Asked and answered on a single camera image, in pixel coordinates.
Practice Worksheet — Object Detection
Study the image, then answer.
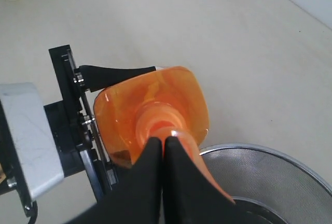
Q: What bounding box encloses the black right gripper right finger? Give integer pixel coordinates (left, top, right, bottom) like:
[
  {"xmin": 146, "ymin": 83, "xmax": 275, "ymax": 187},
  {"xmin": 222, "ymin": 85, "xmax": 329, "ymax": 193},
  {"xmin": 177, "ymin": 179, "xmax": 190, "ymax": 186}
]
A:
[{"xmin": 163, "ymin": 137, "xmax": 249, "ymax": 223}]

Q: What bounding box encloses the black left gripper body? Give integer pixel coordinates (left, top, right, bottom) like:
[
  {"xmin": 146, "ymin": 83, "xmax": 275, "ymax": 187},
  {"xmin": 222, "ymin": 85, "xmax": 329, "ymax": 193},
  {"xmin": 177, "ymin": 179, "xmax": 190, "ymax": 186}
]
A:
[{"xmin": 44, "ymin": 45, "xmax": 118, "ymax": 200}]

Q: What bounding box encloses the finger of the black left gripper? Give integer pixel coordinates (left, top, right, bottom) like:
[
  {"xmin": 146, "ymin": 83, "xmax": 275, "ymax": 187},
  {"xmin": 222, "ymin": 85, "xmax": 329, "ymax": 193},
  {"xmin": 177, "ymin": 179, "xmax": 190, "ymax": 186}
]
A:
[{"xmin": 79, "ymin": 65, "xmax": 157, "ymax": 91}]

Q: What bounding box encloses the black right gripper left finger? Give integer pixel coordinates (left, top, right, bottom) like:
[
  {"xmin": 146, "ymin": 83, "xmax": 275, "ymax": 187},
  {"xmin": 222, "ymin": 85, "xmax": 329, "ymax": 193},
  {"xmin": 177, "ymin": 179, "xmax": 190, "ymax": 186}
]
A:
[{"xmin": 68, "ymin": 137, "xmax": 162, "ymax": 223}]

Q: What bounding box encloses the orange soap pump bottle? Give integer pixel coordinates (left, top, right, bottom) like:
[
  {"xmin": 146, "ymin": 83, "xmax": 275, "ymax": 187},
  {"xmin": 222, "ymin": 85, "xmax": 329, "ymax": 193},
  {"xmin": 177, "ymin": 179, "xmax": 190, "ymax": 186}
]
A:
[{"xmin": 93, "ymin": 66, "xmax": 230, "ymax": 199}]

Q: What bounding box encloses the small stainless steel bowl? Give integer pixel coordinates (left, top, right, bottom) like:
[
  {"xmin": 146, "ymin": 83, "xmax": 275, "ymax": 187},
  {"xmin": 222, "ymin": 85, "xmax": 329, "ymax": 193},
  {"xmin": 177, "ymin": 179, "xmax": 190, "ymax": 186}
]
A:
[{"xmin": 233, "ymin": 197, "xmax": 287, "ymax": 224}]

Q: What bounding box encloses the steel mesh colander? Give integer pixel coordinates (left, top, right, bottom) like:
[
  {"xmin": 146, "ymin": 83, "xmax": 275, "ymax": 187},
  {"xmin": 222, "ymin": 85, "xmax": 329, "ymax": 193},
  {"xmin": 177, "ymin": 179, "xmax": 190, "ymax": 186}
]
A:
[{"xmin": 200, "ymin": 144, "xmax": 331, "ymax": 223}]

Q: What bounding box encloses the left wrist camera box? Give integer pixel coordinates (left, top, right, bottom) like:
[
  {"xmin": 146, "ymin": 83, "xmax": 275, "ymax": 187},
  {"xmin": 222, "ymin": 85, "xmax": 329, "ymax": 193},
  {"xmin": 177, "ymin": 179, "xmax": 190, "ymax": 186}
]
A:
[{"xmin": 1, "ymin": 82, "xmax": 64, "ymax": 218}]

